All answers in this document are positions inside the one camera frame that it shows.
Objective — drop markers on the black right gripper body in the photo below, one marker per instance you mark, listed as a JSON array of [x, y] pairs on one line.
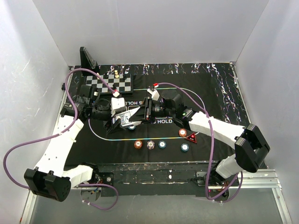
[[153, 110]]

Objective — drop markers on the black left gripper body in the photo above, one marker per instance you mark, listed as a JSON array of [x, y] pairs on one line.
[[101, 113]]

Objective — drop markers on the blue playing card box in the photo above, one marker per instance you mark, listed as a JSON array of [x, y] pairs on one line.
[[124, 118]]

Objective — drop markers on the orange red chip stack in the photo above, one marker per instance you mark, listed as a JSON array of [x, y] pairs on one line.
[[138, 144]]

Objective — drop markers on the pink blue chip stack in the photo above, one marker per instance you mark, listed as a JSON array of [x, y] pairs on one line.
[[150, 145]]

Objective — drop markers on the green blue chip stack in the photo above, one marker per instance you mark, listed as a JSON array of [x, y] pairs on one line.
[[162, 144]]

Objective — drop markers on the orange chips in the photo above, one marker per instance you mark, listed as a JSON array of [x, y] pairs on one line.
[[182, 133]]

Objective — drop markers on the red black triangular all-in marker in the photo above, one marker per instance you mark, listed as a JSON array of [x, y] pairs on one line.
[[192, 138]]

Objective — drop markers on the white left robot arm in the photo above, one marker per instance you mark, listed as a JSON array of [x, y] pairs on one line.
[[48, 178]]

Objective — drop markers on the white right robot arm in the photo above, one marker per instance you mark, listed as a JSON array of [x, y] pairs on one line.
[[248, 142]]

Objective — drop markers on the black poker table mat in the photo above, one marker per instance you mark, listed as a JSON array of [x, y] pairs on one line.
[[158, 141]]

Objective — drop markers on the black marbled table cover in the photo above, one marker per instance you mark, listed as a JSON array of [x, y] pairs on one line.
[[229, 97]]

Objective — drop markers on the black white chessboard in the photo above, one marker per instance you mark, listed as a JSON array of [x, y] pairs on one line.
[[123, 86]]

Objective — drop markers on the black triangular stand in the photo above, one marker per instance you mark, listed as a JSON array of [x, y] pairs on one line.
[[87, 62]]

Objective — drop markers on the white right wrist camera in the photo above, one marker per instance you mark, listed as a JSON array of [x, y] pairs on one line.
[[153, 94]]

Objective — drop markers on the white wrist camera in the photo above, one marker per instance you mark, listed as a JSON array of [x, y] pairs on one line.
[[118, 105], [153, 94]]

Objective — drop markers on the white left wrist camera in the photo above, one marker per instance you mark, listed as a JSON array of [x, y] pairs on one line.
[[118, 105]]

